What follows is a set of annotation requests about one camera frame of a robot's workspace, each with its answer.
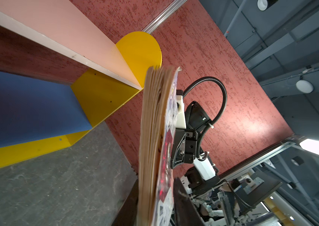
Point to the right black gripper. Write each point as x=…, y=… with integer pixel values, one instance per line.
x=184, y=147

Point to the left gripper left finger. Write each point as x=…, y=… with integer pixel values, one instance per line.
x=128, y=212

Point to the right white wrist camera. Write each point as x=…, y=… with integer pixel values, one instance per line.
x=181, y=121

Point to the right corner aluminium post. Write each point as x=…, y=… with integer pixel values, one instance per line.
x=164, y=15

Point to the round ceiling lamp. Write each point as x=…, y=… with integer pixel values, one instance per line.
x=304, y=86
x=263, y=5

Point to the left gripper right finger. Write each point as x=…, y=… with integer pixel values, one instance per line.
x=185, y=213

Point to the red pink picture book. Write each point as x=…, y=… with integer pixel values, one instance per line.
x=158, y=127

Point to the yellow pink blue bookshelf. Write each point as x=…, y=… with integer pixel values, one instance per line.
x=66, y=66

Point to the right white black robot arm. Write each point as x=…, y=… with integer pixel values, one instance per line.
x=202, y=177

